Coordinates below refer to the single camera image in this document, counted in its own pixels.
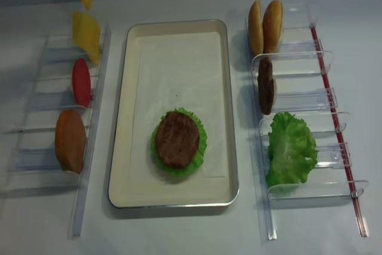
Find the red tomato slice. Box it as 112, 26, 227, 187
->
72, 58, 91, 107

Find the cream metal tray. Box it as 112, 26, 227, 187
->
108, 20, 239, 208

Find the brown bun half left rack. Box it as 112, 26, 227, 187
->
54, 109, 87, 174

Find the brown meat patty in rack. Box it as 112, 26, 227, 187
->
257, 57, 275, 115

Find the tan bun half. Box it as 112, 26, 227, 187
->
248, 0, 264, 56
263, 0, 283, 53

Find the tan bun half left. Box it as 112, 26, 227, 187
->
248, 0, 264, 56

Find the clear acrylic right rack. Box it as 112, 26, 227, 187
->
245, 3, 369, 241

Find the brown meat patty on tray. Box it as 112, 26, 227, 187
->
155, 111, 200, 170

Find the clear acrylic left rack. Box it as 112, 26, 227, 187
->
1, 27, 111, 237

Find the green lettuce leaf on tray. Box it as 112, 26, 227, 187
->
150, 107, 208, 177

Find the white paper tray liner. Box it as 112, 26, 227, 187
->
130, 32, 227, 179

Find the tan bun half right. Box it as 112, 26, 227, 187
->
263, 0, 283, 53

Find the clear acrylic rack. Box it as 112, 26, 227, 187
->
1, 27, 111, 237
245, 3, 369, 241

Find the yellow cheese slice in rack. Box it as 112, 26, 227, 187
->
72, 11, 101, 65

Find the green lettuce leaf in rack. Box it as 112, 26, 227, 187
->
266, 112, 318, 188

